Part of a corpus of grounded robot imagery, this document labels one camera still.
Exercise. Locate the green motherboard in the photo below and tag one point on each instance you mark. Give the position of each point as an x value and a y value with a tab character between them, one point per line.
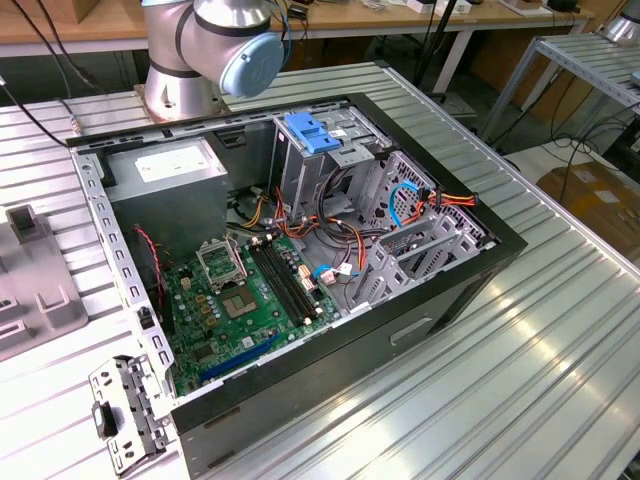
265	320

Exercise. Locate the black tripod stand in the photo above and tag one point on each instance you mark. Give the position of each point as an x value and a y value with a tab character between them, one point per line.
434	45

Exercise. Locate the grey power supply unit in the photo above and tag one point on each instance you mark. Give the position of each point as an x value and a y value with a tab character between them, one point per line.
165	210

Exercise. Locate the large labelled cardboard box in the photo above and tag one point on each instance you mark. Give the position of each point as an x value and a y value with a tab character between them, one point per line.
590	195

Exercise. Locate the grey parts rack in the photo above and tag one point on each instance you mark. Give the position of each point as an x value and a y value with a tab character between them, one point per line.
45	280

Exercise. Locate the black RAM slot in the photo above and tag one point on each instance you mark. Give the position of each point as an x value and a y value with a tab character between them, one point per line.
281	285
294	280

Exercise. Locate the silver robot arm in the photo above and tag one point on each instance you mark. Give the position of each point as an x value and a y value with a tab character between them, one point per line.
175	90

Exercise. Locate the black open PC case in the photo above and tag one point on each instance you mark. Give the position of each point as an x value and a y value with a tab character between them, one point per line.
325	365

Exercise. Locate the CPU socket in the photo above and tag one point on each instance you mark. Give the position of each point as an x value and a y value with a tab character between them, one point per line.
239	304

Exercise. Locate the hinged metal slot bracket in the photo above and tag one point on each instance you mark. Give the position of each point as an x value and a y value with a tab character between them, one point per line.
135	400

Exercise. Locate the small white box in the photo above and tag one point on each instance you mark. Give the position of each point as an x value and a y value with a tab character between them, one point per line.
420	6

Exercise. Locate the grey metal disk bay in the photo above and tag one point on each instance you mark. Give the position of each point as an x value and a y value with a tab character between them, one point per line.
382	270

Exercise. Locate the wooden desk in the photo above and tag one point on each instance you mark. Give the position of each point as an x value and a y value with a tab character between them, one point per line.
350	22

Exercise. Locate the blue expansion slot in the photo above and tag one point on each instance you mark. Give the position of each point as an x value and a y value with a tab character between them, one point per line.
240	358

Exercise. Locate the blue drive latch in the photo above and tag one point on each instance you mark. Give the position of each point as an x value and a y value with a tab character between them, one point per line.
310	135

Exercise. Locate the grey optical drive bay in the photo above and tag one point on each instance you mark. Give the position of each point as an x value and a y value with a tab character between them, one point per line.
300	185

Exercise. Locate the black case fan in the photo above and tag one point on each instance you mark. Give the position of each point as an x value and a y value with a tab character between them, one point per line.
150	285

